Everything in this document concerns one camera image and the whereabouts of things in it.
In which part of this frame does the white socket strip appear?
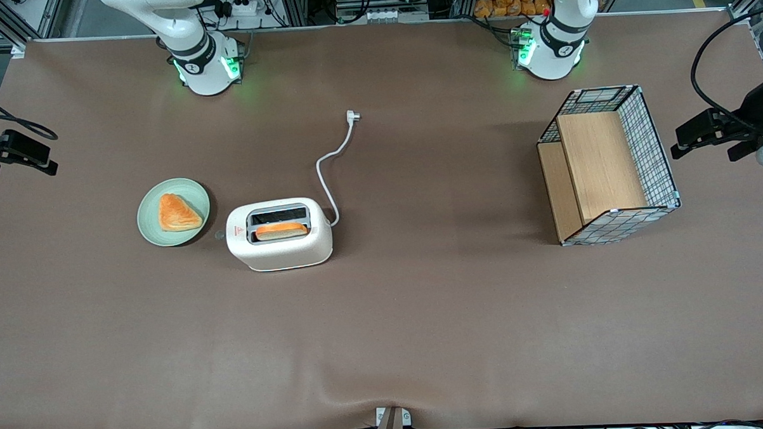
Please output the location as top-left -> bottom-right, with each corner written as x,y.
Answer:
364,7 -> 431,24

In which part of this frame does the white two-slot toaster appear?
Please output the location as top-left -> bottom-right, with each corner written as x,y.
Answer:
225,196 -> 334,274

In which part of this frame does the pale green plate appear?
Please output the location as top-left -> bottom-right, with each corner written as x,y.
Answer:
135,176 -> 212,248

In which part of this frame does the white toaster power cord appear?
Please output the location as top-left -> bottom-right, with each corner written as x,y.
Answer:
314,110 -> 365,228

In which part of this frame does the aluminium frame post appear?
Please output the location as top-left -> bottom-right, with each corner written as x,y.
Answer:
282,0 -> 310,27

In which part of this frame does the triangular golden pastry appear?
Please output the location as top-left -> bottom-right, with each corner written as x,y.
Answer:
157,192 -> 204,233

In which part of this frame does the wire grid basket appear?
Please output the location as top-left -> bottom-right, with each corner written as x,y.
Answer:
535,82 -> 683,248

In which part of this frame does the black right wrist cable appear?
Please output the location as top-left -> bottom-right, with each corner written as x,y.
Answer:
0,82 -> 58,143

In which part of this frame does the wooden step shelf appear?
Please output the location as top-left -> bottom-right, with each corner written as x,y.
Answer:
536,109 -> 650,243

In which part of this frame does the white power strip with plugs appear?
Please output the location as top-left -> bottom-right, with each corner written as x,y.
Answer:
212,0 -> 280,21

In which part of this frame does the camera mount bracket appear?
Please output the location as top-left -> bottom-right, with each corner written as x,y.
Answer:
372,405 -> 413,429

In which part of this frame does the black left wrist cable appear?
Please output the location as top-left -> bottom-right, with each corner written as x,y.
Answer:
688,4 -> 763,135

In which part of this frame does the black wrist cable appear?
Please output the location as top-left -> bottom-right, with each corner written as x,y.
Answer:
0,82 -> 58,143
688,4 -> 763,135

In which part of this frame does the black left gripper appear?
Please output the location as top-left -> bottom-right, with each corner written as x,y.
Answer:
668,72 -> 763,164

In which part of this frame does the brown table cloth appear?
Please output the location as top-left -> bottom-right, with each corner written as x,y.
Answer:
0,8 -> 763,429

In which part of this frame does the toast slice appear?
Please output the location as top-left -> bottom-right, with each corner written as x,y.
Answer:
254,221 -> 310,242

